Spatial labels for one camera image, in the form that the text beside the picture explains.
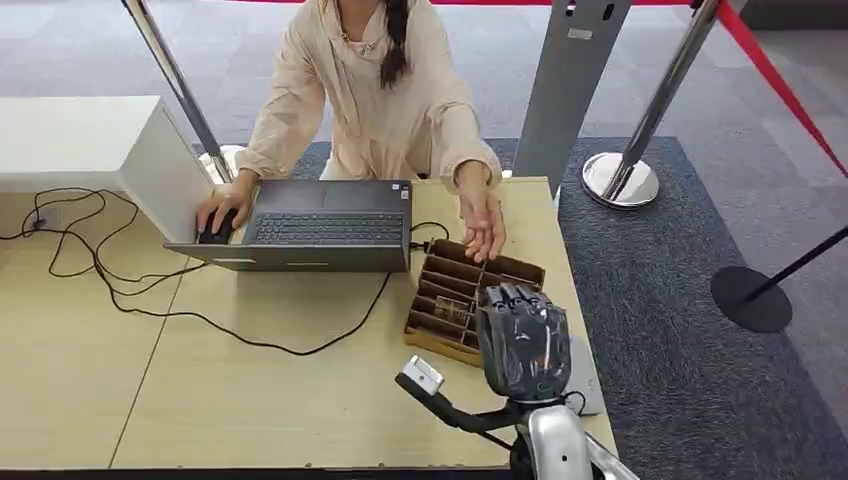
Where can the person's left hand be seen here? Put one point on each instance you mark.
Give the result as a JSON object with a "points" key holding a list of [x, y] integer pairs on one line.
{"points": [[482, 218]]}

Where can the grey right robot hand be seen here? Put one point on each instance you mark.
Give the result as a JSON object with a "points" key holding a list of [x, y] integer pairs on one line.
{"points": [[523, 344]]}

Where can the person's right hand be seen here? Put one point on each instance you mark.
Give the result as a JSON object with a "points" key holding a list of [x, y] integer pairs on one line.
{"points": [[228, 197]]}

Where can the black computer mouse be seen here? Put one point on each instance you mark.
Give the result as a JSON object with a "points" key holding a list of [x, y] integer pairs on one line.
{"points": [[218, 233]]}

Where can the printed card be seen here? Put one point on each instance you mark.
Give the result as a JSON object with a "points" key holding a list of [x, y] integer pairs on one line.
{"points": [[454, 310]]}

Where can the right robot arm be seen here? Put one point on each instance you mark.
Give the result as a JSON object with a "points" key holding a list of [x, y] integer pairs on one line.
{"points": [[556, 444]]}

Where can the pale grey pad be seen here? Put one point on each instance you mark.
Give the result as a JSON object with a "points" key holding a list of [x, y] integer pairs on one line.
{"points": [[583, 364]]}

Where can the wooden card box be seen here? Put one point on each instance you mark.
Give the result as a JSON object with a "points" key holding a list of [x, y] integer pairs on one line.
{"points": [[437, 348]]}

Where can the grey laptop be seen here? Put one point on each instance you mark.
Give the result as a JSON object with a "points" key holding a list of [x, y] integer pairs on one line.
{"points": [[331, 228]]}

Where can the dark grey carpet mat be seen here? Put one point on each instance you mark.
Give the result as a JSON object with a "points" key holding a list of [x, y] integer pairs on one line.
{"points": [[662, 364]]}

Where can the grey kiosk stand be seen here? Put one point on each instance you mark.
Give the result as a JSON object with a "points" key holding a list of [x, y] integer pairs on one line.
{"points": [[570, 99]]}

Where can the person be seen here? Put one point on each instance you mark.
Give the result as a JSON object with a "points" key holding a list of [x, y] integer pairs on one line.
{"points": [[371, 119]]}

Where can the white cabinet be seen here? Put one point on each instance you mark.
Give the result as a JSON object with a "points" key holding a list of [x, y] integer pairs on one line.
{"points": [[66, 139]]}

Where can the black round-base stand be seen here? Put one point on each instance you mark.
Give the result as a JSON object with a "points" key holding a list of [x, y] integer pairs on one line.
{"points": [[752, 301]]}

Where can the red barrier belt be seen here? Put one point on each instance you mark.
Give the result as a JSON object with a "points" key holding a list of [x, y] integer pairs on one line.
{"points": [[775, 76]]}

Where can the dark low ledge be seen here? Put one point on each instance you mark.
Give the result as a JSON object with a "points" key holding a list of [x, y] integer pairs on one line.
{"points": [[802, 13]]}

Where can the black camera bracket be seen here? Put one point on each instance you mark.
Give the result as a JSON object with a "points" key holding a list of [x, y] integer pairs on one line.
{"points": [[457, 417]]}

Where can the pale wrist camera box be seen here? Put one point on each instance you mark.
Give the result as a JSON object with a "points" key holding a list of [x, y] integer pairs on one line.
{"points": [[422, 376]]}

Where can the chrome stanchion post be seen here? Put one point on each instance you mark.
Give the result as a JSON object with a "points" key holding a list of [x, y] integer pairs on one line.
{"points": [[172, 79], [652, 109]]}

